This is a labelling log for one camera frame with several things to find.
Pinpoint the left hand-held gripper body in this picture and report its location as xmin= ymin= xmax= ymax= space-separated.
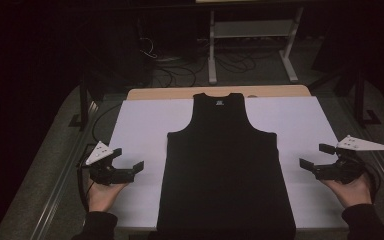
xmin=84 ymin=141 xmax=136 ymax=187

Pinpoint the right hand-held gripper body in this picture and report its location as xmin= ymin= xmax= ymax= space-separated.
xmin=314 ymin=134 xmax=384 ymax=185

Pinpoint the black tank top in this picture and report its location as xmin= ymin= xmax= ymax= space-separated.
xmin=156 ymin=92 xmax=297 ymax=240

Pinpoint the person's left hand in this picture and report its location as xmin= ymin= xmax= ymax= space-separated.
xmin=87 ymin=181 xmax=128 ymax=213

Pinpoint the person's right hand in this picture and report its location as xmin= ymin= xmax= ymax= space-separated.
xmin=319 ymin=173 xmax=374 ymax=208

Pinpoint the black metal stand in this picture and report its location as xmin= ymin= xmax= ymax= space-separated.
xmin=352 ymin=64 xmax=383 ymax=128
xmin=68 ymin=71 xmax=98 ymax=132

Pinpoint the white metal stand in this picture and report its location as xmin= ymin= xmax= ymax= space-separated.
xmin=208 ymin=8 xmax=304 ymax=85

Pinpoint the left hand-held gripper black cable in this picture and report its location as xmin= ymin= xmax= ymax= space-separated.
xmin=75 ymin=161 xmax=96 ymax=212

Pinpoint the thin black floor cable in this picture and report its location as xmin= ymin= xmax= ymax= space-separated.
xmin=91 ymin=103 xmax=123 ymax=145

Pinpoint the black floor cable bundle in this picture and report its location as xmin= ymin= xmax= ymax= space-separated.
xmin=153 ymin=56 xmax=199 ymax=88
xmin=215 ymin=49 xmax=259 ymax=75

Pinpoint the thin white cable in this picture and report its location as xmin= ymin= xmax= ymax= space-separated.
xmin=138 ymin=36 xmax=158 ymax=60

